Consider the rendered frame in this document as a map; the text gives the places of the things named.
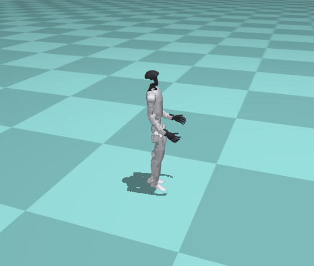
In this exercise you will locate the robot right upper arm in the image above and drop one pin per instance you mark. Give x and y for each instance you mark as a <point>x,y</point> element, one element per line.
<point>151,99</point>

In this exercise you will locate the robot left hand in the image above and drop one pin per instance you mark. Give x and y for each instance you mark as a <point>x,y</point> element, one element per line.
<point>178,118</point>

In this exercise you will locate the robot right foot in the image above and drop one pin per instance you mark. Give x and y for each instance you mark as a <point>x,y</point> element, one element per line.
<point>158,186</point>

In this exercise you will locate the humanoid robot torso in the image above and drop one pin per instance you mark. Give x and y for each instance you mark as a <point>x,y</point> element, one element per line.
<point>158,106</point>

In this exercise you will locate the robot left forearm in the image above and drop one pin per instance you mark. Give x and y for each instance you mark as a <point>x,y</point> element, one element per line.
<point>166,115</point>

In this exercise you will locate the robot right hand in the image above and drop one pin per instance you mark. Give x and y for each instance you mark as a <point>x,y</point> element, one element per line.
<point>171,136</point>

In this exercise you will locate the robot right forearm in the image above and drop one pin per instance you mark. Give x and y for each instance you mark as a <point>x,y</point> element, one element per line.
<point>156,124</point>

